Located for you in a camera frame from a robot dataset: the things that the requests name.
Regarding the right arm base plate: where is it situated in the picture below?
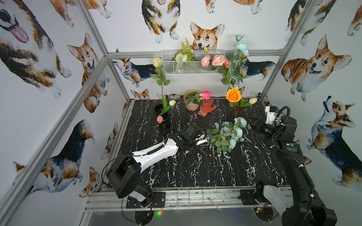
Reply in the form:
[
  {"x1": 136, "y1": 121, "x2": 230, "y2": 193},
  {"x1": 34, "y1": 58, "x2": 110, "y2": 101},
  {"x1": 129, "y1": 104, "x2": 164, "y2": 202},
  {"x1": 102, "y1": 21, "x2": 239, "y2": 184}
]
[{"x1": 239, "y1": 189, "x2": 267, "y2": 205}]

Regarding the tall blue rose stem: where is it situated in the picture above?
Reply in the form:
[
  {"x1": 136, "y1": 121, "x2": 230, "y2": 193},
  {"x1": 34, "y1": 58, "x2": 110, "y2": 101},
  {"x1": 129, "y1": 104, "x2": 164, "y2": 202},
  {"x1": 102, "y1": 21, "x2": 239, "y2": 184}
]
[{"x1": 232, "y1": 34, "x2": 249, "y2": 89}]

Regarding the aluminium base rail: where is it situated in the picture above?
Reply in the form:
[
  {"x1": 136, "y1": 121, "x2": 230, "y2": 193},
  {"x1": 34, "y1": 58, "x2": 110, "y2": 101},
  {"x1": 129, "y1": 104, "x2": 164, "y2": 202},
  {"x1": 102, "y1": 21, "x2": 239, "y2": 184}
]
[{"x1": 84, "y1": 186, "x2": 264, "y2": 212}]

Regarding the light blue rose spray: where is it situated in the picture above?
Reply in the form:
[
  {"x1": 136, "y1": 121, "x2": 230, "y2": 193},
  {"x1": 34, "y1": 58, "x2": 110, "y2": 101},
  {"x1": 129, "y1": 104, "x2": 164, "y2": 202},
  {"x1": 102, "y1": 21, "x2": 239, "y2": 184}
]
[{"x1": 208, "y1": 137, "x2": 245, "y2": 153}]

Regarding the yellow rose stem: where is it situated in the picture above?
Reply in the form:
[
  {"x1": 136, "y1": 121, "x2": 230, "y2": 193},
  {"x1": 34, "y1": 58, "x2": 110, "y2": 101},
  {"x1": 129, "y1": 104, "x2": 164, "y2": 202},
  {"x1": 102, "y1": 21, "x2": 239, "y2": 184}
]
[{"x1": 151, "y1": 57, "x2": 170, "y2": 110}]

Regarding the white tulip right vase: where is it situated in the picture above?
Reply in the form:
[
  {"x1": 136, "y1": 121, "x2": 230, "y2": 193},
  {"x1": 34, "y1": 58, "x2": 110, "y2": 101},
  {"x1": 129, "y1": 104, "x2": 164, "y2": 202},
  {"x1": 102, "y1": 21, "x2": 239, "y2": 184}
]
[{"x1": 240, "y1": 98, "x2": 258, "y2": 107}]

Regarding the red rubber glove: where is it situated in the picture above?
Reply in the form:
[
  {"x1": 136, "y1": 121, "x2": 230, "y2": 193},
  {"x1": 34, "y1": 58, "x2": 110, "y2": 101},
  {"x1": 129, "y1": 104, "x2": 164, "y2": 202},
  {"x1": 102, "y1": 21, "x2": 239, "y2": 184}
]
[{"x1": 197, "y1": 99, "x2": 217, "y2": 118}]

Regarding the green fern in basket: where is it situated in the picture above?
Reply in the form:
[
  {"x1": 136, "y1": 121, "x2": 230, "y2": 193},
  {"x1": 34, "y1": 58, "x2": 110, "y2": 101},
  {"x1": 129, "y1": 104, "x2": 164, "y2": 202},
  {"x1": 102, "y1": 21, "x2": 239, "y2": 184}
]
[{"x1": 174, "y1": 38, "x2": 195, "y2": 63}]

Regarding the black left vase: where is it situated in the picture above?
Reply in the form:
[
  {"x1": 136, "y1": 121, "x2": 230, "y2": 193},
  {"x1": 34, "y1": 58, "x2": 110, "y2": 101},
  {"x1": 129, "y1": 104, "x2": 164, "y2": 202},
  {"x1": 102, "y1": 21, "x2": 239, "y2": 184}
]
[{"x1": 154, "y1": 104, "x2": 171, "y2": 130}]

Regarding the blue and yellow rose spray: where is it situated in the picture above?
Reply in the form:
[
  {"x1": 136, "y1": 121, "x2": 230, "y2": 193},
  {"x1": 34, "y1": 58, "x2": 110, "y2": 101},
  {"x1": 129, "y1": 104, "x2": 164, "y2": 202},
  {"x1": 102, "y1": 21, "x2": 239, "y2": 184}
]
[{"x1": 206, "y1": 121, "x2": 236, "y2": 140}]

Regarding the magenta pink rose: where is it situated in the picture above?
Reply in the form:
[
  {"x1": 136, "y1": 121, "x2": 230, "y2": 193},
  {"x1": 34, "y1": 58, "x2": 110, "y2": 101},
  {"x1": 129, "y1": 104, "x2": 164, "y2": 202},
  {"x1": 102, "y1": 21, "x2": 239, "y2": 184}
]
[{"x1": 185, "y1": 89, "x2": 211, "y2": 106}]

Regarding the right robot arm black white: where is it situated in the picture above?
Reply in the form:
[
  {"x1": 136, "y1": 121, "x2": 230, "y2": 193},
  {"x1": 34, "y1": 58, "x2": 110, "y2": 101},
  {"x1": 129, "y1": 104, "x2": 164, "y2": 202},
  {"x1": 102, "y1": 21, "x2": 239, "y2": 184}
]
[{"x1": 253, "y1": 106, "x2": 337, "y2": 226}]

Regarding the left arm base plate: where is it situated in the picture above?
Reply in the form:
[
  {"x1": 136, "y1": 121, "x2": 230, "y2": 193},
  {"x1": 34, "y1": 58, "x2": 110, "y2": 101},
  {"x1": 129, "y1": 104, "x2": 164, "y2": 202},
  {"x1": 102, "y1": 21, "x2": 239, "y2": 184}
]
[{"x1": 126, "y1": 192, "x2": 166, "y2": 209}]

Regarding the pink tulip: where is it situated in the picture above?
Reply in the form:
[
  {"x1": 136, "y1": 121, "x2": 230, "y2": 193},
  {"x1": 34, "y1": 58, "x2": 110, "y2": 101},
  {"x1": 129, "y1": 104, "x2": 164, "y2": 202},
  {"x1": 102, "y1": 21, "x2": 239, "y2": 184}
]
[{"x1": 156, "y1": 116, "x2": 164, "y2": 124}]

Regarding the white tulip left vase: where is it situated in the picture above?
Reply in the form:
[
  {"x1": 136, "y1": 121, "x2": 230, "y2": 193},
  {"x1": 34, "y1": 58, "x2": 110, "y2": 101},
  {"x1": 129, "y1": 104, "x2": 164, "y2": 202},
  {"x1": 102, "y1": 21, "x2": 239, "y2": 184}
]
[{"x1": 159, "y1": 95, "x2": 176, "y2": 116}]

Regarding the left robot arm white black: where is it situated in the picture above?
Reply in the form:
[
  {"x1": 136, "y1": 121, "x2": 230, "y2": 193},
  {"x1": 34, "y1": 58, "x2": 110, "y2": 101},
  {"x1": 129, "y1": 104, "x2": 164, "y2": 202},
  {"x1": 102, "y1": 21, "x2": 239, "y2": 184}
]
[{"x1": 106, "y1": 122, "x2": 213, "y2": 206}]

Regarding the terracotta pot green plant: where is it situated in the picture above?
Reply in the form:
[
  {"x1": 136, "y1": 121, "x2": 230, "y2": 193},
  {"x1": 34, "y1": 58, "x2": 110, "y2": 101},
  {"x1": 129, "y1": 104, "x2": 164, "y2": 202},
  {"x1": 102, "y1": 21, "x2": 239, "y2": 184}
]
[{"x1": 184, "y1": 90, "x2": 202, "y2": 111}]

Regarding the white wire mesh basket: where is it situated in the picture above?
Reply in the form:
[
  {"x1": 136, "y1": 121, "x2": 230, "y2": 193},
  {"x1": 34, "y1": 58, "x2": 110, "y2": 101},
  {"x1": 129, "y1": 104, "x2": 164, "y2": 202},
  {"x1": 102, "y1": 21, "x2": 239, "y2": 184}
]
[{"x1": 162, "y1": 50, "x2": 225, "y2": 75}]

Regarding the orange rose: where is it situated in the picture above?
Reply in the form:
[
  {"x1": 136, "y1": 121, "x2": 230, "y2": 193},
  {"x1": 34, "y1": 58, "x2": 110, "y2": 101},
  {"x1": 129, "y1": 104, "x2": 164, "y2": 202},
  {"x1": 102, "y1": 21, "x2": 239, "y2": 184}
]
[{"x1": 225, "y1": 87, "x2": 242, "y2": 103}]

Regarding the dark glass right vase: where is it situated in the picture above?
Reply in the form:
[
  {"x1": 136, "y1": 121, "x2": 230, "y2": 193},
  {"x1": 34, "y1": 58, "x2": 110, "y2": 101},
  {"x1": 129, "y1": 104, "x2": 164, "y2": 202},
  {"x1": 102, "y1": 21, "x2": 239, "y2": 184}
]
[{"x1": 229, "y1": 106, "x2": 245, "y2": 120}]

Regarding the blue rose spray from bouquet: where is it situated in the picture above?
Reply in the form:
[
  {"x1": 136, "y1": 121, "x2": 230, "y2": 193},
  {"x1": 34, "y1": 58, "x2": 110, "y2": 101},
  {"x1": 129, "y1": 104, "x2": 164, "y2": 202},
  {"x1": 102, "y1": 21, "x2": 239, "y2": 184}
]
[{"x1": 223, "y1": 117, "x2": 251, "y2": 139}]

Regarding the white tulip vase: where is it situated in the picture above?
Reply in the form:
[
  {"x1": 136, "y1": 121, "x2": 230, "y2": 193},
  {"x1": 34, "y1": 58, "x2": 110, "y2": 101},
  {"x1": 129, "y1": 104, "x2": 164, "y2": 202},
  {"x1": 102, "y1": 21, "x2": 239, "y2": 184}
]
[
  {"x1": 159, "y1": 95, "x2": 176, "y2": 116},
  {"x1": 240, "y1": 98, "x2": 258, "y2": 107}
]

